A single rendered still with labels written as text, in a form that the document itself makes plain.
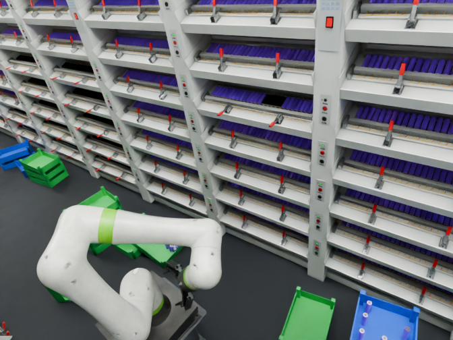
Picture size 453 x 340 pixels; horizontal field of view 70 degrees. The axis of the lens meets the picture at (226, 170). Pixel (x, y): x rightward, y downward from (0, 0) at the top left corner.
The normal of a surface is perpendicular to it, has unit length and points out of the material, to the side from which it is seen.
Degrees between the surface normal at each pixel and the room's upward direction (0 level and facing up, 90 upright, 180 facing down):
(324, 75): 90
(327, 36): 90
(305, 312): 0
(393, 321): 0
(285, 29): 110
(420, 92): 20
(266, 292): 0
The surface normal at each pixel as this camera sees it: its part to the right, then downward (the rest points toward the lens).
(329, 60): -0.57, 0.55
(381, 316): -0.13, -0.79
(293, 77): -0.32, -0.55
